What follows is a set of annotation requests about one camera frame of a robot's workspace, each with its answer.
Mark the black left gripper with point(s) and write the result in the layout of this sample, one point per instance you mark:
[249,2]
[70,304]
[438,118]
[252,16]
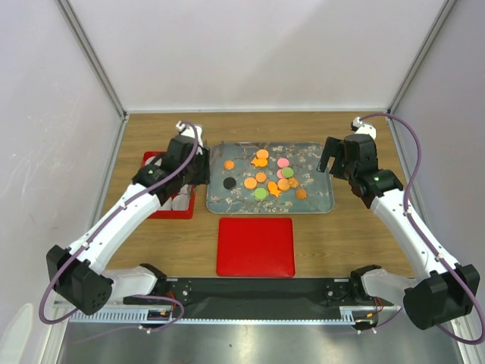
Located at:
[204,174]

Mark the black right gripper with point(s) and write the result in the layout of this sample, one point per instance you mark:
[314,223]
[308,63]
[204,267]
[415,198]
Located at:
[331,149]

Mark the orange round waffle cookie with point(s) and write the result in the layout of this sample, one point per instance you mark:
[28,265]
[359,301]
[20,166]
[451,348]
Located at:
[283,184]

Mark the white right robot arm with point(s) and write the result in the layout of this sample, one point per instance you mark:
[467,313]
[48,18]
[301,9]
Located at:
[441,289]

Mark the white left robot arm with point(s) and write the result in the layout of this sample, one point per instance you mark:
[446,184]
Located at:
[78,272]

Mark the orange flower cookie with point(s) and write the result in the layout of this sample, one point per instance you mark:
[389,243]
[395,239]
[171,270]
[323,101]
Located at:
[293,183]

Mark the orange swirl cookie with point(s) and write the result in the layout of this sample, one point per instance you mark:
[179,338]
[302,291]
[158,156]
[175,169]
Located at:
[301,194]

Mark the pink round cookie upper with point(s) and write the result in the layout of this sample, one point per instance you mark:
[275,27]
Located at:
[283,162]

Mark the red cookie box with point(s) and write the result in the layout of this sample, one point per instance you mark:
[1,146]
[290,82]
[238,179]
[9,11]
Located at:
[180,206]

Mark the floral metal serving tray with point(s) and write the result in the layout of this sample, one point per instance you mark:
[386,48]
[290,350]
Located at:
[303,158]

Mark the orange round cookie top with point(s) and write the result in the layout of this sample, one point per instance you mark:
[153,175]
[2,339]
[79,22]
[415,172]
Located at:
[262,153]

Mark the orange fish cookie top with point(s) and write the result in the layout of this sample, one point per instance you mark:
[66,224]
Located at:
[259,162]

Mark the red box lid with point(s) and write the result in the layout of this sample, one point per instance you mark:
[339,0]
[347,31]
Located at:
[255,248]

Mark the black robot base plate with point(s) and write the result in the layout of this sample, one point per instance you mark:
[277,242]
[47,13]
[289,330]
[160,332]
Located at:
[265,299]

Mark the white cable duct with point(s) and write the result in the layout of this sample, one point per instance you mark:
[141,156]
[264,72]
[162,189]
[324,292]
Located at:
[159,316]

